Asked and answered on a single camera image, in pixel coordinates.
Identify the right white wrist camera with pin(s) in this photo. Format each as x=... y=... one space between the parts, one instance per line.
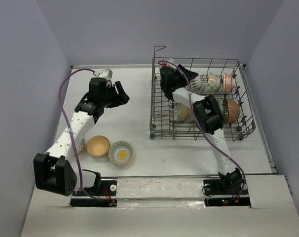
x=169 y=63

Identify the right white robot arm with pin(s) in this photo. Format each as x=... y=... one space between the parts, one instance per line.
x=210 y=122

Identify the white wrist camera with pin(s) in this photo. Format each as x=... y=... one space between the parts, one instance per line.
x=169 y=63
x=106 y=74

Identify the grey wire dish rack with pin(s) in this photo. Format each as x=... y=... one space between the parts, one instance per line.
x=165 y=118

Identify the teal bowl with yellow centre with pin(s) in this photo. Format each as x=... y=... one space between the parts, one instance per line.
x=121 y=153

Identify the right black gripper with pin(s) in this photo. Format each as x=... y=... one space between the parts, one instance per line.
x=184 y=81

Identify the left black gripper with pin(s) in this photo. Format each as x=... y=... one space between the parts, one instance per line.
x=123 y=98

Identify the leaf and flower pattern bowl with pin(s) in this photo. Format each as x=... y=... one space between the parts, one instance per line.
x=213 y=82

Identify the white bowl with patterned outside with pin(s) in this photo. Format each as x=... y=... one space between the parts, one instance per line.
x=196 y=84

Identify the brown glazed bowl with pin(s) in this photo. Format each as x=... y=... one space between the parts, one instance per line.
x=231 y=110

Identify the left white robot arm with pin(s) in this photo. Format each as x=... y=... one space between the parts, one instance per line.
x=53 y=170

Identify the tan orange bowl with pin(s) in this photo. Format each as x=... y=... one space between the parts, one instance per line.
x=98 y=146

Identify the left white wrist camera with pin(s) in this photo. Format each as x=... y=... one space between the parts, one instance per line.
x=106 y=74

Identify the small patterned bowl under arm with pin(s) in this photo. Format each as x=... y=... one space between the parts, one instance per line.
x=80 y=147

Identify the orange coral pattern bowl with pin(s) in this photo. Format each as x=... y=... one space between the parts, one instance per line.
x=229 y=83

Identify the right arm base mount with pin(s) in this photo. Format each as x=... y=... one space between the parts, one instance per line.
x=217 y=196

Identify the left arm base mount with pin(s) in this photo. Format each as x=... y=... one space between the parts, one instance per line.
x=101 y=194

